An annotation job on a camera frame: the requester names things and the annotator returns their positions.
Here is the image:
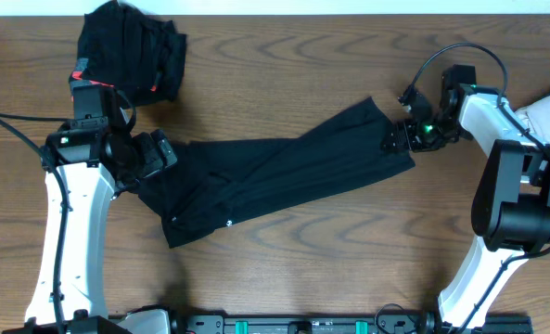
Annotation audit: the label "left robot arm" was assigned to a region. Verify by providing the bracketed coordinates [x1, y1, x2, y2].
[18, 128, 177, 333]

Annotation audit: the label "black base rail green clamps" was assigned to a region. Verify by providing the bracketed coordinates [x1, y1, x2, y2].
[107, 314, 534, 334]

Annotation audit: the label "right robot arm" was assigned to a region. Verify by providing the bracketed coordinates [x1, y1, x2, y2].
[383, 83, 550, 333]

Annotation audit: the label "black shirt with white logo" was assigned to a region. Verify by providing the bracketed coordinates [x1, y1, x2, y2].
[136, 98, 415, 248]

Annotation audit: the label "folded black garment orange trim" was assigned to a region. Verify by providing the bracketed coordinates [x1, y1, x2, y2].
[69, 1, 187, 107]

